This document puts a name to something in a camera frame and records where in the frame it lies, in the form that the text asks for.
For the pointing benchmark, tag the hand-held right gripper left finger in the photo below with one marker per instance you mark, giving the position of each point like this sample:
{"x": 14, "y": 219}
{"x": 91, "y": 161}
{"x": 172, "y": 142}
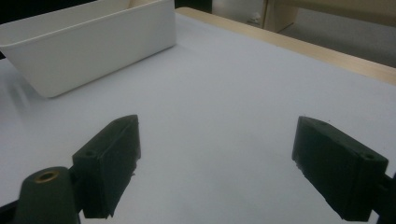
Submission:
{"x": 106, "y": 161}

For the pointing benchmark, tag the white plastic bin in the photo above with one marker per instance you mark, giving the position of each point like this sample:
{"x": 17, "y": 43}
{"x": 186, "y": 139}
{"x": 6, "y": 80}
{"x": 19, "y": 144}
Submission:
{"x": 93, "y": 53}

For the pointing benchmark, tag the light wooden furniture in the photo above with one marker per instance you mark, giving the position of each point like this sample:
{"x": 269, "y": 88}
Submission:
{"x": 280, "y": 15}

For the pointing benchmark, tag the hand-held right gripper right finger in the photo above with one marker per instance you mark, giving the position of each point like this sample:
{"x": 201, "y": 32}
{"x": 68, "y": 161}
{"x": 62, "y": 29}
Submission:
{"x": 334, "y": 168}

